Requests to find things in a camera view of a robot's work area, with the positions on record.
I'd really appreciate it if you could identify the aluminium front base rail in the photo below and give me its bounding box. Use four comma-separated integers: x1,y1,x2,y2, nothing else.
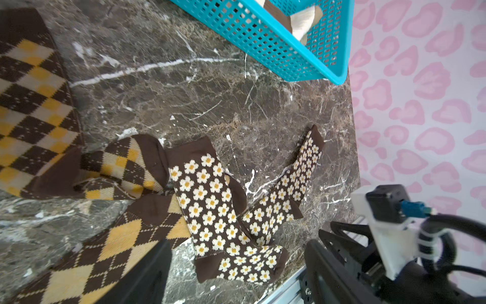
256,266,306,304

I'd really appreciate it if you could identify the teal plastic mesh basket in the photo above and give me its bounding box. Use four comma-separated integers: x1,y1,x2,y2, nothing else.
175,0,354,86

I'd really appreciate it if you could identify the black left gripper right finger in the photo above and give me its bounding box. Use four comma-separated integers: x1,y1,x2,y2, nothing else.
305,239,381,304

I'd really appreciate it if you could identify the brown daisy pattern sock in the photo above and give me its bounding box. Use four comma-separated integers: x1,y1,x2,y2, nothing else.
240,125,325,246
166,137,288,285

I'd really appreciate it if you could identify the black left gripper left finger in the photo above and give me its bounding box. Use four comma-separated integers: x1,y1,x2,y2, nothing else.
97,239,172,304

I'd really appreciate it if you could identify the brown yellow argyle sock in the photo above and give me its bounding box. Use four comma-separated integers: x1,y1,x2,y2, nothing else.
1,8,168,200
11,195,190,303

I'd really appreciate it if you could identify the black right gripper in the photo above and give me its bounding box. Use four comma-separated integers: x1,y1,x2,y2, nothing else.
318,222,485,303

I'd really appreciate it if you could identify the brown cream striped sock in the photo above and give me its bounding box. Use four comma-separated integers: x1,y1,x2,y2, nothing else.
256,0,323,46

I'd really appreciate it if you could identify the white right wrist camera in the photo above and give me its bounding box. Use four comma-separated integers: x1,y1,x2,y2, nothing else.
351,184,437,280

